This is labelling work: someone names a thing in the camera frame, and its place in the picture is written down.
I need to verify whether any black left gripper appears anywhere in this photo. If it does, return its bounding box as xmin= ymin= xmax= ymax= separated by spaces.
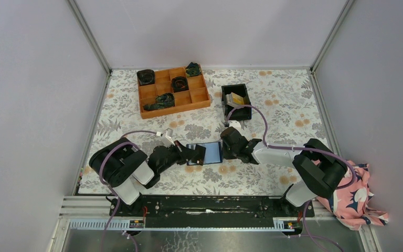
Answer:
xmin=157 ymin=140 xmax=198 ymax=175

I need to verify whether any blue leather card holder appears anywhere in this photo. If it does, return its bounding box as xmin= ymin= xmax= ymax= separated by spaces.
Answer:
xmin=186 ymin=142 xmax=223 ymax=166

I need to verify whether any black plastic card bin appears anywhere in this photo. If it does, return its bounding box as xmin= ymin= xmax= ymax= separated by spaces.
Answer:
xmin=221 ymin=83 xmax=252 ymax=121

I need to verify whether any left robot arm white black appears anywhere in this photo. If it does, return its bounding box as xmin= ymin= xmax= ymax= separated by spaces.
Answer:
xmin=89 ymin=138 xmax=206 ymax=216

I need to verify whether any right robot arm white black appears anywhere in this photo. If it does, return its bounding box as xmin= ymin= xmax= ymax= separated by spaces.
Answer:
xmin=220 ymin=127 xmax=348 ymax=216

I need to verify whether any stack of cards in bin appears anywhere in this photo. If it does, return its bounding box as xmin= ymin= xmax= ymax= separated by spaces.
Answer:
xmin=226 ymin=92 xmax=245 ymax=108

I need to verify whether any floral table mat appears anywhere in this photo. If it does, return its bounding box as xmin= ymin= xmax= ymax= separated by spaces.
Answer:
xmin=90 ymin=69 xmax=327 ymax=195

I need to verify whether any orange wooden compartment tray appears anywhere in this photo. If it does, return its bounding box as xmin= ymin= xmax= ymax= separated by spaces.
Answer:
xmin=137 ymin=66 xmax=211 ymax=119

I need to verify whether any green rolled belt front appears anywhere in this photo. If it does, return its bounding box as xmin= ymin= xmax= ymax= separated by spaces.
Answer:
xmin=143 ymin=93 xmax=175 ymax=111

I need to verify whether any black rolled belt centre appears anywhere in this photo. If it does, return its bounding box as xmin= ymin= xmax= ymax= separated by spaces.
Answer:
xmin=171 ymin=76 xmax=189 ymax=93

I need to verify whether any green rolled belt top-right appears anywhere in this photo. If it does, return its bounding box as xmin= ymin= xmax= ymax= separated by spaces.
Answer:
xmin=185 ymin=62 xmax=202 ymax=78

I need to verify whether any black rolled belt top-left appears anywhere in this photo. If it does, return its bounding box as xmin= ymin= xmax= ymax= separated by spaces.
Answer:
xmin=136 ymin=69 xmax=155 ymax=86

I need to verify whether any pink patterned cloth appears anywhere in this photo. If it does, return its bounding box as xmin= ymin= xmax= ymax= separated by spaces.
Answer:
xmin=316 ymin=161 xmax=389 ymax=230

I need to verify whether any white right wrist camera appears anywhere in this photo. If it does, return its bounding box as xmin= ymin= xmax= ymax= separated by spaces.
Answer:
xmin=227 ymin=120 xmax=242 ymax=131

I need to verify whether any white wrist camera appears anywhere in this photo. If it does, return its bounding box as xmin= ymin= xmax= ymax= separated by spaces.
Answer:
xmin=156 ymin=128 xmax=175 ymax=146
xmin=227 ymin=120 xmax=242 ymax=131

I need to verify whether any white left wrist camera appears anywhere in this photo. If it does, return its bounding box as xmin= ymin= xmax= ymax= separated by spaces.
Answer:
xmin=156 ymin=128 xmax=175 ymax=146

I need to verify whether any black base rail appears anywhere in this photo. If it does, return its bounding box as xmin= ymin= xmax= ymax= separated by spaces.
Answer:
xmin=109 ymin=195 xmax=315 ymax=228

